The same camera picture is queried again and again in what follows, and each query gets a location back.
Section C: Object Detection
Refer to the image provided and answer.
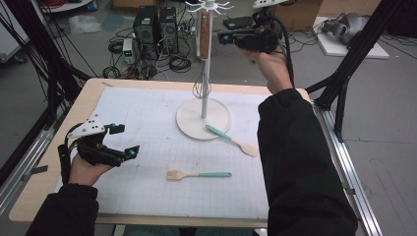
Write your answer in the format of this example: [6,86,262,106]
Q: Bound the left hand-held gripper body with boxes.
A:
[67,113,128,167]

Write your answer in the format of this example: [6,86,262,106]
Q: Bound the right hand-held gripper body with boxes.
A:
[234,0,286,54]

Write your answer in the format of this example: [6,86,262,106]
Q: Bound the whisk with wooden handle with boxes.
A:
[192,9,212,101]

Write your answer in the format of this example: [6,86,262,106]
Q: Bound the white utensil rack stand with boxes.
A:
[175,0,235,142]

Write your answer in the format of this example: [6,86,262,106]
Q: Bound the slotted wooden spatula green handle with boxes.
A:
[165,169,233,182]

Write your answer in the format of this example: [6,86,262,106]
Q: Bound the solid wooden spatula green handle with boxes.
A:
[205,124,261,158]

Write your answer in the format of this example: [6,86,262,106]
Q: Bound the person's left hand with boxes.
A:
[68,153,114,187]

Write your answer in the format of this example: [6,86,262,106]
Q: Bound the person's right hand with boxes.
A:
[240,45,294,96]

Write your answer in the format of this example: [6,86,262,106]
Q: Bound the flat black box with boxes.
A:
[222,15,257,31]

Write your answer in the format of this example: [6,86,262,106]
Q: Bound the white table leg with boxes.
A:
[195,13,202,62]

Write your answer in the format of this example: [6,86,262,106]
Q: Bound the white grid mat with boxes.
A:
[53,86,274,221]

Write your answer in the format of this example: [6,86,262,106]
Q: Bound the cardboard box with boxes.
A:
[273,0,324,32]

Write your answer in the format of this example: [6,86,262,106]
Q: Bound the narrow black computer tower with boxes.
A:
[158,6,180,55]

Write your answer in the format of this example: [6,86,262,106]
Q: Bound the white foam board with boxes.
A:
[313,16,390,60]

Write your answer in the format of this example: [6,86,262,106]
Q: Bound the small white power supply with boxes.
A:
[122,37,136,66]

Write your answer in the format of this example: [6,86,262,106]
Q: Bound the large black computer tower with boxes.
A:
[132,6,161,60]

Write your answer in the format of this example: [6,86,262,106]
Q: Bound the grey helmet-like device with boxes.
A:
[321,12,370,45]

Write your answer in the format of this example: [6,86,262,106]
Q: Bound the clear plastic sheet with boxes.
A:
[68,14,102,35]

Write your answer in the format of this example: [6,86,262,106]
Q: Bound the white round table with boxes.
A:
[40,0,94,14]

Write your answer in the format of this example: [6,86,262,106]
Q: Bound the white cabinet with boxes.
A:
[0,0,30,63]

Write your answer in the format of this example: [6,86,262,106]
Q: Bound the right hand-held gripper black cable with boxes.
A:
[268,14,296,89]

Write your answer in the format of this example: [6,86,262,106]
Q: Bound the hand-held gripper black cable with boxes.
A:
[268,14,296,89]
[57,122,83,185]

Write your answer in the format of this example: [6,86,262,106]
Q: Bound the left hand-held gripper black cable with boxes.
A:
[57,122,83,185]

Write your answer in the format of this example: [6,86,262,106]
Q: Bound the coiled black cable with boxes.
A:
[101,65,122,80]
[168,55,192,74]

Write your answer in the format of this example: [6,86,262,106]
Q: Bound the aluminium rail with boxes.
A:
[313,101,385,236]
[0,127,55,214]

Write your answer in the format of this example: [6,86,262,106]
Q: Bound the black metal frame stand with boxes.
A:
[306,0,407,143]
[0,0,92,185]

